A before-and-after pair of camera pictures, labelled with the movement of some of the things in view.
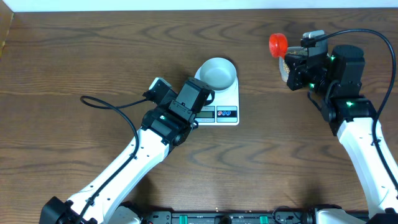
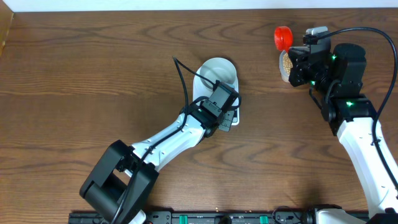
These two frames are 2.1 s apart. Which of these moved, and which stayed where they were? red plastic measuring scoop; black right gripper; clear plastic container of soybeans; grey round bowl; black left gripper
Moved: black left gripper; red plastic measuring scoop
Stayed: grey round bowl; black right gripper; clear plastic container of soybeans
